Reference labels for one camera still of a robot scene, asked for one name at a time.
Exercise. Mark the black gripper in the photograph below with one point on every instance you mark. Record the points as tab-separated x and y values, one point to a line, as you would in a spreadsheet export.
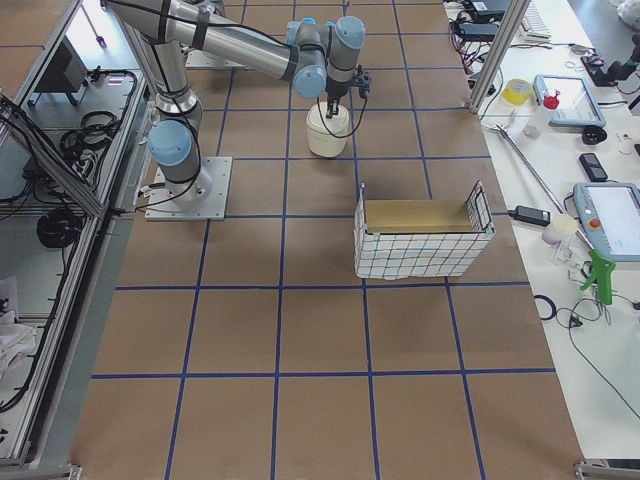
335	90

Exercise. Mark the white small trash can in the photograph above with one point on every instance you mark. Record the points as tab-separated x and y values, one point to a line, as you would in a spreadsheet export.
326	137

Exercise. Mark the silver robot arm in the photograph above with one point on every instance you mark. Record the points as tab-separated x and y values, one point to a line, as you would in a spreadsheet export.
315	58
173	140

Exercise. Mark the checkered cardboard box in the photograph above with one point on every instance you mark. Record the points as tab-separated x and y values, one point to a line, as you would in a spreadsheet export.
398	239

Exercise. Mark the long metal rod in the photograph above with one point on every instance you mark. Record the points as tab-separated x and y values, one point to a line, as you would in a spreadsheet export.
505	135

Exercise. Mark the yellow tape roll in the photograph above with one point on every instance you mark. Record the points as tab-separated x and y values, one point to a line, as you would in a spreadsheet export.
517	91

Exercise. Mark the clear bottle red cap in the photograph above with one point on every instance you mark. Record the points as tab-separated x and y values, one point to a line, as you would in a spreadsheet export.
539	121

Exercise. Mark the black power adapter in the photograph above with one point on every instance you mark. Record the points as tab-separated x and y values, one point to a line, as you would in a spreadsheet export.
530	215

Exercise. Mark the white paper cup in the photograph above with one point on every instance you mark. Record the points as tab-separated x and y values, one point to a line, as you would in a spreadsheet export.
561	227

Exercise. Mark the teach pendant with screen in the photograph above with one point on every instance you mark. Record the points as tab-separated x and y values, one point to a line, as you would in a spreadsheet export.
609	215

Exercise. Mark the blue tape roll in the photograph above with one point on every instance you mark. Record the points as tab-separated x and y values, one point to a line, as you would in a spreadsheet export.
547	308

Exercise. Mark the green plastic gun tool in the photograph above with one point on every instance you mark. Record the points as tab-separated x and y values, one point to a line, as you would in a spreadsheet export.
601	271

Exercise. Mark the aluminium frame post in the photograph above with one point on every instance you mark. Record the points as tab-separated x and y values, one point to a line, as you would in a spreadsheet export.
508	27

